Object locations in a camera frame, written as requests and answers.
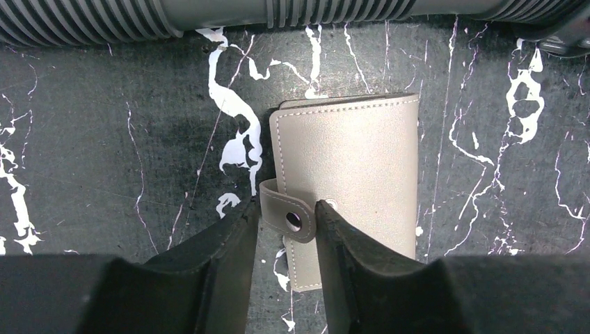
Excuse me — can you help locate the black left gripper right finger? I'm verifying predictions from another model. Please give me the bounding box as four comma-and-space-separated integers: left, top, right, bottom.
315, 200, 466, 333

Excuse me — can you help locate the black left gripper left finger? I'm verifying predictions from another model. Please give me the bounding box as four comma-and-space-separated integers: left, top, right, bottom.
77, 199, 260, 333

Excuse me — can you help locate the black corrugated hose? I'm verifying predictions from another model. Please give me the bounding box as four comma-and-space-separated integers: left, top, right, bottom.
0, 0, 590, 58

